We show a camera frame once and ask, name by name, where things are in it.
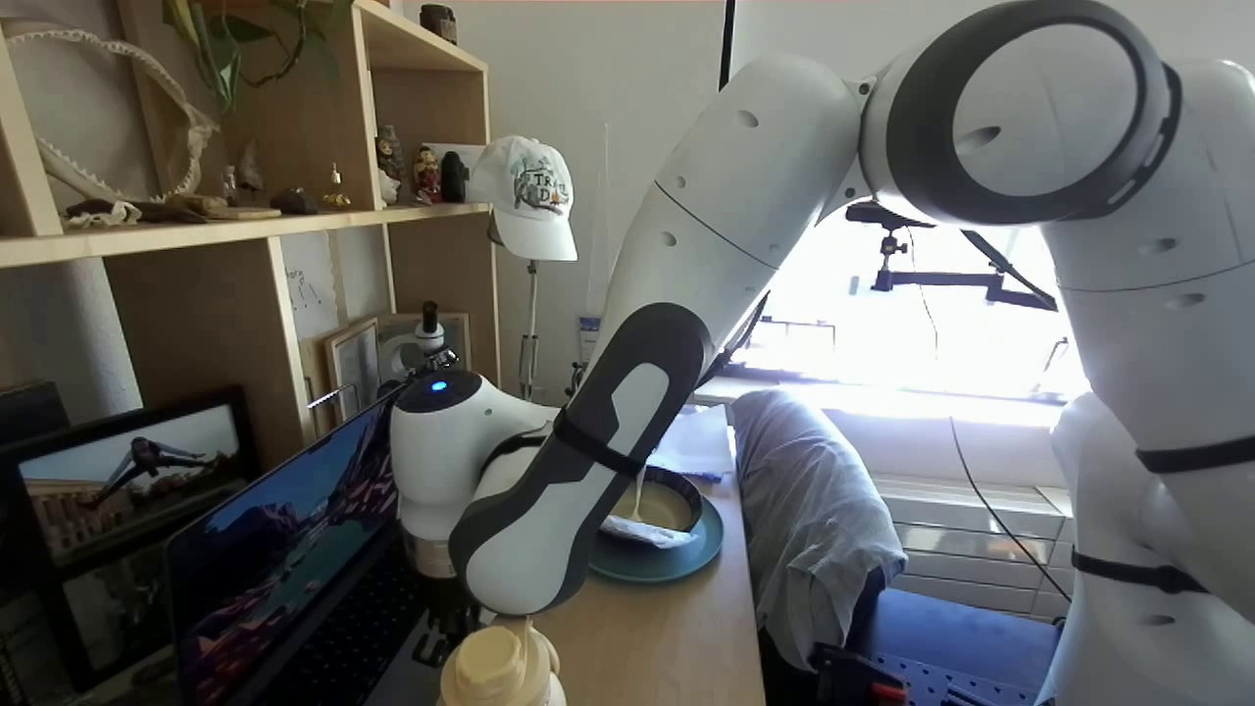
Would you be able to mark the black and white microscope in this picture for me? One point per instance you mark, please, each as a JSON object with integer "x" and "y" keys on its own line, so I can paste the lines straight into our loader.
{"x": 426, "y": 344}

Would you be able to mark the brown driftwood piece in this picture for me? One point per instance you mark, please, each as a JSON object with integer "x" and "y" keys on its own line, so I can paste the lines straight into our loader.
{"x": 171, "y": 207}

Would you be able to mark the white printed baseball cap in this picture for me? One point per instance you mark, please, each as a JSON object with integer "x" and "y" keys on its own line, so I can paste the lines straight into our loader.
{"x": 532, "y": 199}

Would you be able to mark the teal plate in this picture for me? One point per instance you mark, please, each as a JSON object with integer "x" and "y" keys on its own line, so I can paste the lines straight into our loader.
{"x": 681, "y": 555}

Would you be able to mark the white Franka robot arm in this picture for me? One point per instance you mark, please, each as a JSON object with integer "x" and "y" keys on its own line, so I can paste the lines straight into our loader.
{"x": 732, "y": 171}

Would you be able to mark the black framed bird photo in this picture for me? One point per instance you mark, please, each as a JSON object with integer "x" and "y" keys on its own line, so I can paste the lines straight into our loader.
{"x": 122, "y": 512}

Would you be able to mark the grey cloth over chair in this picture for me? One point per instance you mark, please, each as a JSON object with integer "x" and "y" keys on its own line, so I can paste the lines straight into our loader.
{"x": 818, "y": 522}

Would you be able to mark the wooden shelf unit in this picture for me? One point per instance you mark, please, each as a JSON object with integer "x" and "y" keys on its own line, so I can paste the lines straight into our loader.
{"x": 208, "y": 288}

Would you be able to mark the green trailing plant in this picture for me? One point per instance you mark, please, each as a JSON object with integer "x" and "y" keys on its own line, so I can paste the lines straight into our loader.
{"x": 221, "y": 46}

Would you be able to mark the blue perforated panel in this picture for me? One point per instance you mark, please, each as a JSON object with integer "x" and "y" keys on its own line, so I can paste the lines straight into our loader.
{"x": 965, "y": 650}

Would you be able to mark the stack of white papers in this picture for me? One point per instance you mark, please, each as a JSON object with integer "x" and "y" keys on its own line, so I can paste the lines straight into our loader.
{"x": 698, "y": 446}

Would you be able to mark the cream plastic bottle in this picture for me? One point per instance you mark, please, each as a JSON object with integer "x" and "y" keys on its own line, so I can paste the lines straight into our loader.
{"x": 502, "y": 667}

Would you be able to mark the dark bowl with soup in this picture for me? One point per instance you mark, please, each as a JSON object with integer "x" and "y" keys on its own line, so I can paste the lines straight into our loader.
{"x": 681, "y": 495}

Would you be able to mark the dark jar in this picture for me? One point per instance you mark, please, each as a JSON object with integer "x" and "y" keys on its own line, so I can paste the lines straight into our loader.
{"x": 441, "y": 22}

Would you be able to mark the small pale picture frame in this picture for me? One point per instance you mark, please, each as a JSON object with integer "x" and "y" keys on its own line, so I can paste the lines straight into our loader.
{"x": 350, "y": 369}

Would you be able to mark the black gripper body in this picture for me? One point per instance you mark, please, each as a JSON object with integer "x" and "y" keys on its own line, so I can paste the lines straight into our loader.
{"x": 452, "y": 605}

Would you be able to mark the small red figurine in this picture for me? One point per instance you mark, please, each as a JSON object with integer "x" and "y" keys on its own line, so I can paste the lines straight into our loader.
{"x": 426, "y": 173}

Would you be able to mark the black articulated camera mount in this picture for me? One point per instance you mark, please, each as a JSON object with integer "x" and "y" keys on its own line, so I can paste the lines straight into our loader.
{"x": 954, "y": 276}

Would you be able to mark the grey laptop with black keyboard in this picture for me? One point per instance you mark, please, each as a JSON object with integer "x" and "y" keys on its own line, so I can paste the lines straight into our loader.
{"x": 281, "y": 575}

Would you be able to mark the small black figurine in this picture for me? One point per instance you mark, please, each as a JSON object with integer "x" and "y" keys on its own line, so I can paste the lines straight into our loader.
{"x": 452, "y": 177}

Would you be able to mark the blue and white wall tag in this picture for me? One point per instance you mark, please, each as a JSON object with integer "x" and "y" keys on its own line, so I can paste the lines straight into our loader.
{"x": 586, "y": 344}

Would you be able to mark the white spoon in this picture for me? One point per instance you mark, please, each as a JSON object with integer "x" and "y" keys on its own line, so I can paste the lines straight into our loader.
{"x": 642, "y": 495}

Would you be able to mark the small pale figurine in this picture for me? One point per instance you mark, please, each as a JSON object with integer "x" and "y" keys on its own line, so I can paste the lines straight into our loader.
{"x": 391, "y": 161}

